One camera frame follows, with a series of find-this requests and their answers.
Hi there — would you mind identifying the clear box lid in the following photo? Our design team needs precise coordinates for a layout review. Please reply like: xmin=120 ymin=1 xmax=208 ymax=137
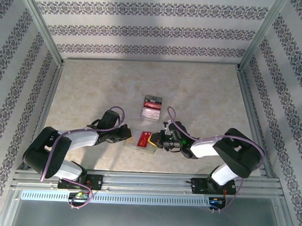
xmin=122 ymin=126 xmax=158 ymax=155

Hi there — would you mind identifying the clear acrylic card stand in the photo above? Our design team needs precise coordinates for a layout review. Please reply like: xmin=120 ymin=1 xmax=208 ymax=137
xmin=140 ymin=93 xmax=165 ymax=124

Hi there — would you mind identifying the pink white patterned card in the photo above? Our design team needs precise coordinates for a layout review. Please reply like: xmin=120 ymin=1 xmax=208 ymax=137
xmin=141 ymin=106 xmax=162 ymax=120

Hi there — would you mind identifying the plain red card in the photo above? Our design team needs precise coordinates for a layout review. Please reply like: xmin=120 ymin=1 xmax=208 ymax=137
xmin=143 ymin=101 xmax=162 ymax=111

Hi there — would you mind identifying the grey metal sheet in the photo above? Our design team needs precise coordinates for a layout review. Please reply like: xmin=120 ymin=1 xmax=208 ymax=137
xmin=10 ymin=199 xmax=285 ymax=226

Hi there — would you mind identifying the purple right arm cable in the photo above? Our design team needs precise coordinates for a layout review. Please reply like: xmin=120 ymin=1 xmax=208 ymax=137
xmin=163 ymin=106 xmax=268 ymax=216

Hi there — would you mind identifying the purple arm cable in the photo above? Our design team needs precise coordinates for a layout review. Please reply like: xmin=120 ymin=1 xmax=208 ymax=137
xmin=38 ymin=102 xmax=128 ymax=212
xmin=163 ymin=106 xmax=268 ymax=216

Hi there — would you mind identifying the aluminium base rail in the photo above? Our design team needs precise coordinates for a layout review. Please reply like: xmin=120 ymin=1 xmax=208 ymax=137
xmin=11 ymin=165 xmax=283 ymax=201

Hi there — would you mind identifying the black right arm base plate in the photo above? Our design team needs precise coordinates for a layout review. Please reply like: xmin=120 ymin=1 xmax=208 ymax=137
xmin=191 ymin=177 xmax=237 ymax=197

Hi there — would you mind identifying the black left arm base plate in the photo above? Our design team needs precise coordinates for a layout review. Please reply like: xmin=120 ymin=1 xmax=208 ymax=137
xmin=57 ymin=172 xmax=104 ymax=192

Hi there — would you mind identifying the slotted grey cable duct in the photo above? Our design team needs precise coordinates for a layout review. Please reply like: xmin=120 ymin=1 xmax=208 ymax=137
xmin=20 ymin=189 xmax=211 ymax=209

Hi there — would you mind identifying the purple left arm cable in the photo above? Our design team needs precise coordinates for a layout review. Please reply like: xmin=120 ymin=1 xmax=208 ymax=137
xmin=38 ymin=102 xmax=128 ymax=212

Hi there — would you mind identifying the aluminium frame rail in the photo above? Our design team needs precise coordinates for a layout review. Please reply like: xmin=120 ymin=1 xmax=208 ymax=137
xmin=232 ymin=68 xmax=285 ymax=179
xmin=15 ymin=59 xmax=66 ymax=172
xmin=63 ymin=55 xmax=239 ymax=69

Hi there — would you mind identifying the aluminium frame post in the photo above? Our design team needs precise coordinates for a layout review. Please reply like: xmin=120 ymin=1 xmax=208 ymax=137
xmin=236 ymin=0 xmax=290 ymax=75
xmin=16 ymin=0 xmax=69 ymax=67

